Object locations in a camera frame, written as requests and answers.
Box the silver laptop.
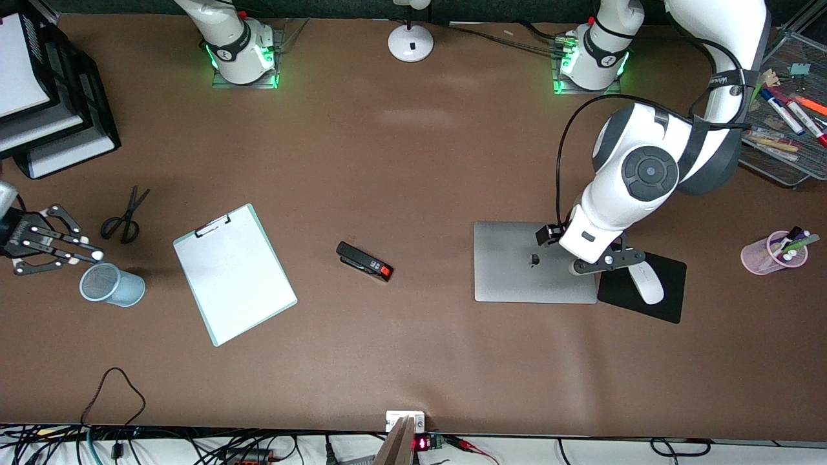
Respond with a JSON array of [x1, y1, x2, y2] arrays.
[[474, 221, 598, 304]]

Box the white marker with blue cap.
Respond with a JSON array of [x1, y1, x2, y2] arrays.
[[761, 87, 806, 136]]

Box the white marker with red cap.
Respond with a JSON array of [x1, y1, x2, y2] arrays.
[[785, 100, 827, 148]]

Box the white computer mouse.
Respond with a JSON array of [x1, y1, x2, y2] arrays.
[[627, 262, 665, 305]]

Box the black mouse pad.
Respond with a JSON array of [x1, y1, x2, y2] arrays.
[[596, 252, 687, 325]]

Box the black scissors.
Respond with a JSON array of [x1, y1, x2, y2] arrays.
[[100, 186, 151, 245]]

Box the white paper sheets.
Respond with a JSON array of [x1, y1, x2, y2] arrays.
[[0, 14, 51, 120], [29, 132, 117, 178], [0, 103, 85, 152]]

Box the light blue mesh pen cup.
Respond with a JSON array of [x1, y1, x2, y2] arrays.
[[79, 261, 147, 307]]

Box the pink translucent pen cup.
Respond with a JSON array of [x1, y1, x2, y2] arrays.
[[741, 231, 810, 276]]

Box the black stacked letter tray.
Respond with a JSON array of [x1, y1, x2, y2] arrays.
[[0, 0, 121, 180]]

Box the green highlighter pen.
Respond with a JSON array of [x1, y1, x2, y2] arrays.
[[779, 234, 821, 254]]

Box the yellow orange pen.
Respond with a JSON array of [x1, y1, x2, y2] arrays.
[[743, 128, 802, 156]]

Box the mint green clipboard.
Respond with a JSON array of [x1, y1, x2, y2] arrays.
[[173, 203, 298, 347]]

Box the white blank paper sheet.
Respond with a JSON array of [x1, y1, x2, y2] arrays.
[[176, 207, 295, 343]]

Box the black mesh desk organizer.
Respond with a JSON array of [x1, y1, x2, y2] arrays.
[[737, 29, 827, 189]]

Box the red clip leads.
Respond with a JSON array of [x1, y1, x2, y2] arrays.
[[446, 435, 499, 464]]

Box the black stapler with orange tip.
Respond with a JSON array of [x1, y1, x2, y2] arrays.
[[336, 241, 394, 283]]

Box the orange highlighter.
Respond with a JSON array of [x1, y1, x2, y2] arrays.
[[793, 94, 827, 117]]

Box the black orange power plug strip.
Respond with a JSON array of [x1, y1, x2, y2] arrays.
[[220, 448, 277, 465]]

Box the white round stand base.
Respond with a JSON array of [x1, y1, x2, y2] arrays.
[[388, 0, 435, 63]]

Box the black looped cable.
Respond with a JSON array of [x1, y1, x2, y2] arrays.
[[81, 367, 147, 446]]

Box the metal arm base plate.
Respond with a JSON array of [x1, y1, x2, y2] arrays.
[[212, 26, 285, 89], [552, 39, 622, 96]]

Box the black coiled cable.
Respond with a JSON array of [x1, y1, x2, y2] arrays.
[[649, 437, 713, 459]]

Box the black base cable bundle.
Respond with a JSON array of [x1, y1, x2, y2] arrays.
[[432, 21, 571, 57]]

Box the white mount bracket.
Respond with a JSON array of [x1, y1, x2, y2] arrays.
[[386, 411, 426, 433]]

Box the aluminium camera mount post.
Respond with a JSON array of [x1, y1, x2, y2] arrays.
[[373, 417, 416, 465]]

